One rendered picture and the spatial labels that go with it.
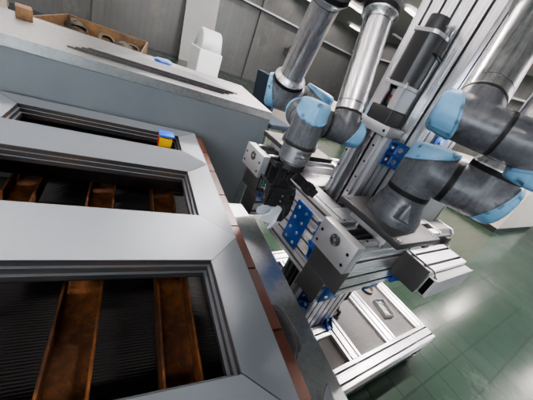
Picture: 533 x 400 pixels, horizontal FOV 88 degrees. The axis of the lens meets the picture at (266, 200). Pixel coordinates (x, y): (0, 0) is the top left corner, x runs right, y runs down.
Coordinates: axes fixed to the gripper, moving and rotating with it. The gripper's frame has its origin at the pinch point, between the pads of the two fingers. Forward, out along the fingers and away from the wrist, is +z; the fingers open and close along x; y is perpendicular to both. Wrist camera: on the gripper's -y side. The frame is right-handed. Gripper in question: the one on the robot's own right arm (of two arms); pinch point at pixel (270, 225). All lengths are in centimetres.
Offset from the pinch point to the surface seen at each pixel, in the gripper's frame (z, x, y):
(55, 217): 6, -5, 51
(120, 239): 5.5, 1.8, 37.6
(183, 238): 5.5, 0.8, 23.6
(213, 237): 5.5, 0.1, 15.6
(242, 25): -85, -1128, -310
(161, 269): 7.7, 9.1, 29.1
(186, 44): 39, -1056, -119
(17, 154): 8, -36, 65
